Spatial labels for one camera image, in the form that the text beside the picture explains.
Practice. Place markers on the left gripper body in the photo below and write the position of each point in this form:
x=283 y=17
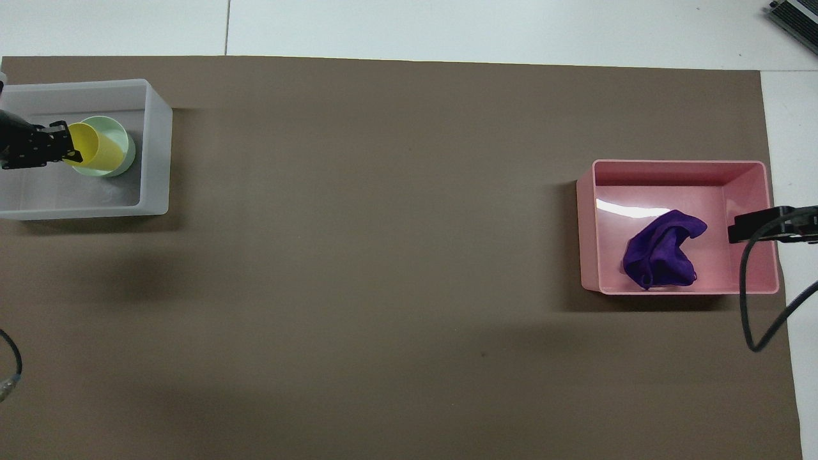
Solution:
x=11 y=140

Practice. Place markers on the grey ribbed device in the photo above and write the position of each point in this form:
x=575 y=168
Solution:
x=797 y=15

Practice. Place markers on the light green plastic cup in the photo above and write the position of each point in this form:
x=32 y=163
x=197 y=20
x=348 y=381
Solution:
x=123 y=142

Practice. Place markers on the yellow plastic cup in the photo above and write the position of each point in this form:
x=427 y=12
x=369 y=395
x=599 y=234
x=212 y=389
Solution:
x=102 y=149

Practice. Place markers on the purple cloth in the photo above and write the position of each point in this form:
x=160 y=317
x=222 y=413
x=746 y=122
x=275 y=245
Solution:
x=661 y=252

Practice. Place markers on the pink plastic box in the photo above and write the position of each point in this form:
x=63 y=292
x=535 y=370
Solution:
x=677 y=191

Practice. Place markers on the translucent white plastic box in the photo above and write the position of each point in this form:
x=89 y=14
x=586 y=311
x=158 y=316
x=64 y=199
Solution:
x=153 y=153

